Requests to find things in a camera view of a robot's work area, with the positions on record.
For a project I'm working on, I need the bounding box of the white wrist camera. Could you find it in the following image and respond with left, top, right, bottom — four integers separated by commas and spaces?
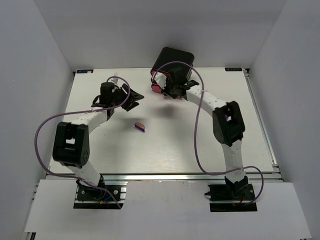
109, 77, 118, 85
153, 74, 167, 90

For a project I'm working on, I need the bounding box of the pink drawer with black knob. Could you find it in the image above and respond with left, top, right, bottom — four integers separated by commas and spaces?
150, 70, 170, 79

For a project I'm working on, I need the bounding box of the aluminium front rail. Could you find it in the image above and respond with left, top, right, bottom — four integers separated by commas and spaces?
45, 172, 283, 182

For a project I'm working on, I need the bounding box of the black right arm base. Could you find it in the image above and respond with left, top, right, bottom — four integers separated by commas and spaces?
204, 176, 258, 213

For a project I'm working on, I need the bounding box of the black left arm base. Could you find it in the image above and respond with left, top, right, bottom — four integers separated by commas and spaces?
73, 180, 126, 210

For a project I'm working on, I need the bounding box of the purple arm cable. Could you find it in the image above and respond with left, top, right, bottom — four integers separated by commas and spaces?
34, 76, 131, 210
150, 61, 265, 206

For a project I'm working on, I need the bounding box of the blue label left corner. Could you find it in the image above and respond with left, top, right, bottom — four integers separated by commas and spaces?
76, 69, 94, 74

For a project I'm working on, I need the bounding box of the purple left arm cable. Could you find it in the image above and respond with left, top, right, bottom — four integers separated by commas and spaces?
34, 76, 131, 210

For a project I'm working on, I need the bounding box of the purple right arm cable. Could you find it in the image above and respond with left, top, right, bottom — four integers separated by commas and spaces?
150, 61, 265, 206

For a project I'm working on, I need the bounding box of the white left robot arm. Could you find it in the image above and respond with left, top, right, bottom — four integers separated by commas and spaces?
52, 81, 144, 187

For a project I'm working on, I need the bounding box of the black drawer cabinet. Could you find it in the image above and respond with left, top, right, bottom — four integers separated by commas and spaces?
150, 47, 195, 79

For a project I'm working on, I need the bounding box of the purple curved butterfly lego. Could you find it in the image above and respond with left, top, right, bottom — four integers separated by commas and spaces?
134, 122, 146, 132

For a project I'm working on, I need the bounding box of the purple butterfly lego brick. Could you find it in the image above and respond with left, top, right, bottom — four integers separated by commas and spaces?
225, 115, 232, 122

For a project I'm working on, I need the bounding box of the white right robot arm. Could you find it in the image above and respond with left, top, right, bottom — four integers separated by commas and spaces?
162, 66, 248, 192

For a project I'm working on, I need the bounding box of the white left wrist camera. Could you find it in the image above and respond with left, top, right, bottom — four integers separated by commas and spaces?
109, 77, 118, 85

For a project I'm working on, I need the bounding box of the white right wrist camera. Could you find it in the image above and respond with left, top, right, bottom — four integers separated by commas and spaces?
153, 74, 167, 90

